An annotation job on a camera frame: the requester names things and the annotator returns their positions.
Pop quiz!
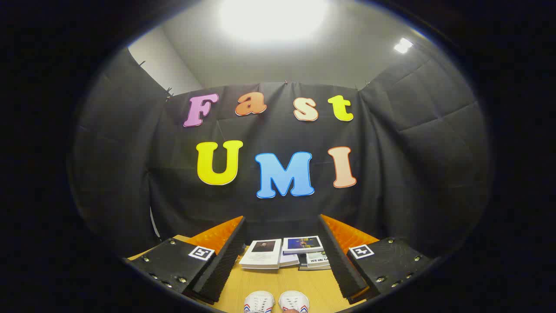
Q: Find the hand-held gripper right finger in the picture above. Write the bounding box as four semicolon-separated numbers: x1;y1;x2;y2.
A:
318;214;435;305

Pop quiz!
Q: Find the book with teal cover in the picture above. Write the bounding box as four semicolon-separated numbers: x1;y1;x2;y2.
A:
306;251;331;266

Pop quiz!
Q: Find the white book with dark portrait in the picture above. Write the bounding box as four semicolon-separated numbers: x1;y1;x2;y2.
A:
239;239;282;270

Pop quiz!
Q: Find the book with blue cover picture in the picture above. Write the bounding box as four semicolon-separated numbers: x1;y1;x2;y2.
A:
282;236;324;255

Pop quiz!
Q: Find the white canvas shoe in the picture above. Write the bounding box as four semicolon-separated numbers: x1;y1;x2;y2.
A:
244;290;275;313
278;290;310;313

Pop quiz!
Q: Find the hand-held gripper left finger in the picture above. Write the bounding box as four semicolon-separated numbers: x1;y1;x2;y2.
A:
127;216;247;304

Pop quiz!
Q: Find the dark grey book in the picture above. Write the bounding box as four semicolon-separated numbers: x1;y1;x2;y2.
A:
298;254;331;271

